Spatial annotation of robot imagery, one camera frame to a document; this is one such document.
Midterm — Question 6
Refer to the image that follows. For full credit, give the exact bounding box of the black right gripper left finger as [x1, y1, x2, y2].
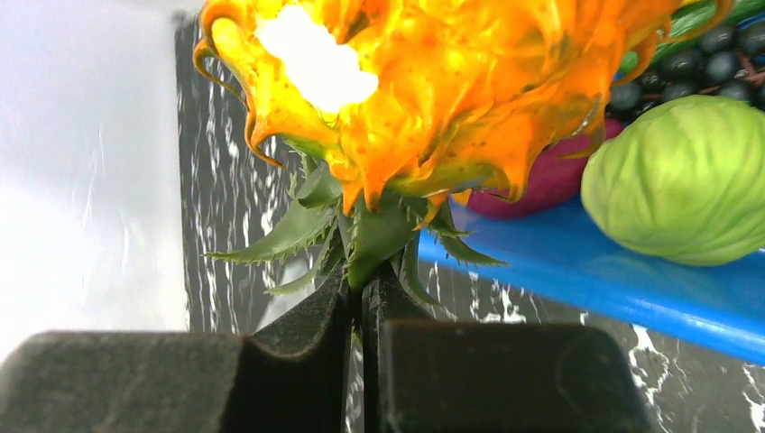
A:
[1, 269, 350, 432]

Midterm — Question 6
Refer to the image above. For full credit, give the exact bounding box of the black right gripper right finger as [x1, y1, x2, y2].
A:
[363, 264, 650, 432]

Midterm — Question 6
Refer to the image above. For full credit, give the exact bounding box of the green toy cabbage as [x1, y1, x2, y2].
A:
[581, 96, 764, 266]

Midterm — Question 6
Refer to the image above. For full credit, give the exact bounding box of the blue plastic bin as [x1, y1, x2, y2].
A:
[453, 200, 764, 364]

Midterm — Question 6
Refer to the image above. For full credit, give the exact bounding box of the magenta toy dragon fruit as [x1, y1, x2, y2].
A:
[466, 135, 591, 219]

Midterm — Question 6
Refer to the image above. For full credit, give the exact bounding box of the black toy grape bunch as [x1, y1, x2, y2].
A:
[605, 21, 764, 124]

